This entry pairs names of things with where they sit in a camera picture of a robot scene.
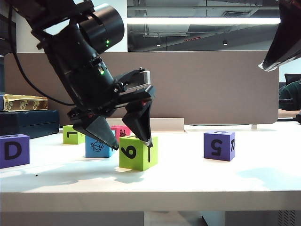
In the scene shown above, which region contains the dark navy storage box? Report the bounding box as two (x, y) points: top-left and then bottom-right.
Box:
(0, 109), (60, 140)

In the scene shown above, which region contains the blue foam block fish picture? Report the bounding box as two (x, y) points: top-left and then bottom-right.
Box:
(85, 130), (117, 159)

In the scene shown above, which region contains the purple foam block letter G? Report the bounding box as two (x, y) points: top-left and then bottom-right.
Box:
(203, 130), (236, 162)

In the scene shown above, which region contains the green foam block letter N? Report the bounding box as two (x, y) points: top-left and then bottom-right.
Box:
(119, 135), (159, 172)

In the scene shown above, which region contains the dark vented panel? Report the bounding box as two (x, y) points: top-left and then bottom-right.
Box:
(277, 210), (298, 226)

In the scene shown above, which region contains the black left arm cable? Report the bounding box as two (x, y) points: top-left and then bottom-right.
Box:
(8, 0), (76, 106)

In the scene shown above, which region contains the gold patterned box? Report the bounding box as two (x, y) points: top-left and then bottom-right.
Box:
(3, 94), (49, 112)

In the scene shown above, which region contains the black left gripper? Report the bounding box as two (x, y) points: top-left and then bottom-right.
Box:
(66, 85), (157, 152)

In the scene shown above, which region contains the red foam block zebra picture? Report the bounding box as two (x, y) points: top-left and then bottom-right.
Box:
(110, 125), (132, 139)

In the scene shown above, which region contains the green foam block letter L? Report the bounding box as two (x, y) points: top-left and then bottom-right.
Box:
(63, 124), (87, 145)

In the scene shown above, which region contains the white ceiling light strip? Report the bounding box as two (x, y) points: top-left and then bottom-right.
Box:
(127, 17), (282, 25)

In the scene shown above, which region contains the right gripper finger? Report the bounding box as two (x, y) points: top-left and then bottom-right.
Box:
(258, 48), (301, 72)
(258, 0), (301, 67)

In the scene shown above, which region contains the beige cable tray rail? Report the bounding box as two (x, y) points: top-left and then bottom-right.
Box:
(105, 117), (185, 133)

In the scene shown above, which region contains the person in dark green shirt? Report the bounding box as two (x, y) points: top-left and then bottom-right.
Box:
(278, 80), (301, 124)

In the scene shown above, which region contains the black office chair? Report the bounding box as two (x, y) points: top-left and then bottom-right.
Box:
(284, 73), (301, 89)

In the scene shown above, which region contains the purple foam block letter D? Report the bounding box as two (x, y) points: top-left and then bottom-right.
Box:
(0, 133), (31, 170)

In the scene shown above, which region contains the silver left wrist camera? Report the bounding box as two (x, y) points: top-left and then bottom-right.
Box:
(112, 67), (151, 93)

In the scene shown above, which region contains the brown fabric desk divider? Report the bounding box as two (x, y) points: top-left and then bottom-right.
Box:
(4, 50), (280, 126)

